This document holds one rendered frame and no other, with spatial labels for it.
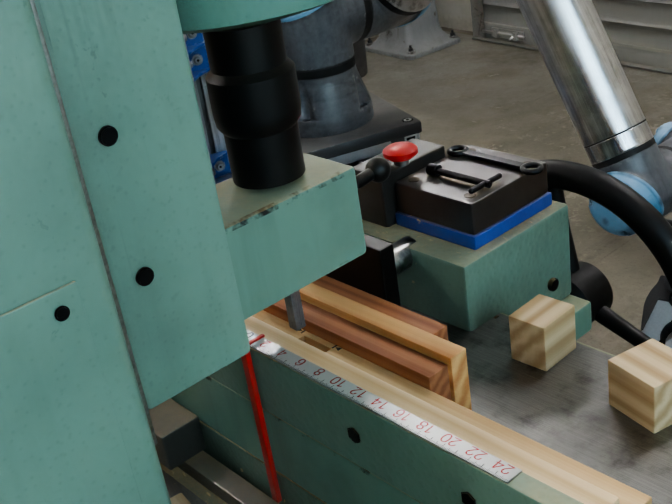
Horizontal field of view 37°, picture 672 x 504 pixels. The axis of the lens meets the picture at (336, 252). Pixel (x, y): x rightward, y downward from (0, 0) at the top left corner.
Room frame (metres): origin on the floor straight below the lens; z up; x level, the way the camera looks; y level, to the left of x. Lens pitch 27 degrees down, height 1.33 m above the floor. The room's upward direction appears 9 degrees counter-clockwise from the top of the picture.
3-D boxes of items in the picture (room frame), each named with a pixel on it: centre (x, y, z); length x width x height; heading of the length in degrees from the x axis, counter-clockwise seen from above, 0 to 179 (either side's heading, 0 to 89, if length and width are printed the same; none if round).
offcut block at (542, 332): (0.63, -0.14, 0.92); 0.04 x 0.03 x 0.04; 130
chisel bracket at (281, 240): (0.63, 0.05, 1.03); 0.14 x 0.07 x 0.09; 128
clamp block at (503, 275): (0.77, -0.11, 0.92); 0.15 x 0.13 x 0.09; 38
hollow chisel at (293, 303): (0.64, 0.04, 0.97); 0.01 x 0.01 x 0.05; 38
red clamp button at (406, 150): (0.78, -0.07, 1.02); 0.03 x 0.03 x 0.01
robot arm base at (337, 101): (1.48, -0.02, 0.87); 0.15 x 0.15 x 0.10
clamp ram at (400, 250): (0.71, -0.03, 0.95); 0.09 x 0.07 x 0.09; 38
